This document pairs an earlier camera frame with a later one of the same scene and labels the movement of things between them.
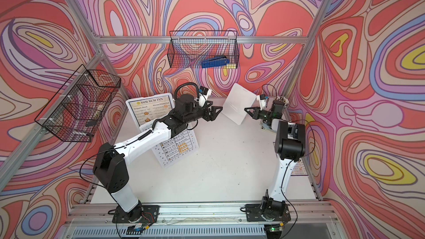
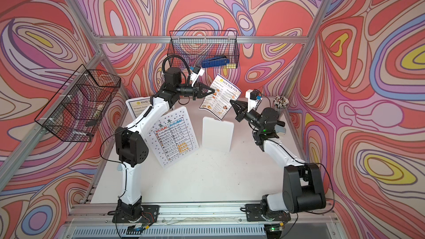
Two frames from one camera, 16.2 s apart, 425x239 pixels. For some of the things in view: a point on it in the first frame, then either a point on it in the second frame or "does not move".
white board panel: [174, 148] does not move
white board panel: [239, 98] → [217, 135]
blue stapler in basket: [216, 61] does not move
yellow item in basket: [230, 66] does not move
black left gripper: [211, 116] → [196, 93]
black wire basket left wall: [76, 113] does not move
